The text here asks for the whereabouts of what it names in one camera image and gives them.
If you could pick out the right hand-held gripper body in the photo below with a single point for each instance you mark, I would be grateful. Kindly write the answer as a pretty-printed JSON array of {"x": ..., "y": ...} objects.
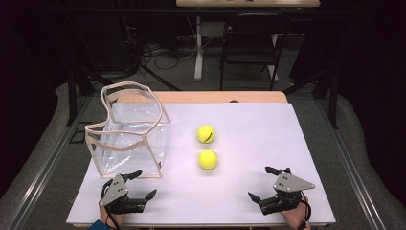
[{"x": 288, "y": 184}]

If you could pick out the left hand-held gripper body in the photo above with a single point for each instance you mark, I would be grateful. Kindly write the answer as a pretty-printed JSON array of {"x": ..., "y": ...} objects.
[{"x": 115, "y": 191}]

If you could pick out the clear bag with beige trim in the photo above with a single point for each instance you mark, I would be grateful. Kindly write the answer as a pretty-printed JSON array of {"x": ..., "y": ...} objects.
[{"x": 127, "y": 134}]

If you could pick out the yellow tennis ball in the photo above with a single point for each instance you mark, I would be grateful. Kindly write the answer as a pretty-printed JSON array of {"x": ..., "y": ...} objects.
[
  {"x": 207, "y": 159},
  {"x": 204, "y": 131}
]

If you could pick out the person's left hand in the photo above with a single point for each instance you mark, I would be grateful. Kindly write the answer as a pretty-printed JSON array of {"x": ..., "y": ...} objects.
[{"x": 115, "y": 220}]

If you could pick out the person's right hand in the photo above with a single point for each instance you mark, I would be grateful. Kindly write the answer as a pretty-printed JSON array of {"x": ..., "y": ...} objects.
[{"x": 298, "y": 217}]

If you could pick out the white table mat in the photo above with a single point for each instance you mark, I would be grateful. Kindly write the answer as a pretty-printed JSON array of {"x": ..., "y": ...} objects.
[{"x": 249, "y": 153}]

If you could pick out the black metal stand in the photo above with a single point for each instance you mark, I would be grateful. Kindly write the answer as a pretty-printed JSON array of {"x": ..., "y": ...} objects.
[
  {"x": 71, "y": 96},
  {"x": 333, "y": 102}
]

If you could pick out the black chair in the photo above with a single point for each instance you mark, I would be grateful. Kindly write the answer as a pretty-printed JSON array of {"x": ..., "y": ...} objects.
[{"x": 252, "y": 44}]

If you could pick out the white desk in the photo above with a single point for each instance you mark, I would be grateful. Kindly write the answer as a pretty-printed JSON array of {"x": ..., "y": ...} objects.
[{"x": 249, "y": 3}]

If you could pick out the metal frame rail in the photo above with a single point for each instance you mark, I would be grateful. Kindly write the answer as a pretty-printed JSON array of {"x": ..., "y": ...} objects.
[
  {"x": 351, "y": 166},
  {"x": 48, "y": 166}
]

